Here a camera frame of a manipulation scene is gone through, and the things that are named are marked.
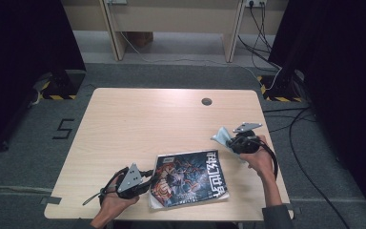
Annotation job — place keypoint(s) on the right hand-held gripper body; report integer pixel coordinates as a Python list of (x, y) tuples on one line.
[(248, 143)]

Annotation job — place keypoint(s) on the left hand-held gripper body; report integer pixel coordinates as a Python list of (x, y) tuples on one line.
[(132, 181)]

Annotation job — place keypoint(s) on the light blue wiping cloth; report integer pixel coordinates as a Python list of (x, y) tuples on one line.
[(222, 136)]

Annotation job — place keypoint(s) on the dark illustrated magazine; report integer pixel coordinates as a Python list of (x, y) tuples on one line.
[(190, 178)]

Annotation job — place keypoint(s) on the person's right hand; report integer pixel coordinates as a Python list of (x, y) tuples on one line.
[(262, 162)]

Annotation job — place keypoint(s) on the person's left hand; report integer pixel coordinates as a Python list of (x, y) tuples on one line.
[(112, 208)]

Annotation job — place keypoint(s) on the stand base with hazard tape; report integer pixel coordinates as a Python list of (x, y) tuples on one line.
[(279, 90), (63, 86)]

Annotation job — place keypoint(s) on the black curtain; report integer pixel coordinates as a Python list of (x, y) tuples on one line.
[(19, 57), (346, 79)]

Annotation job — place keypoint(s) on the brown cardboard box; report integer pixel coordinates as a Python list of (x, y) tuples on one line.
[(139, 38)]

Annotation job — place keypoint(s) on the beige wooden desk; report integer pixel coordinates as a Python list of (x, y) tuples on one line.
[(171, 16)]

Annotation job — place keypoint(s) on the white power strip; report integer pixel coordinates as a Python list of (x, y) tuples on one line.
[(117, 1)]

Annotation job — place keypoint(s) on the white wall socket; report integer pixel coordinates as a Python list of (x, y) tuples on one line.
[(255, 2)]

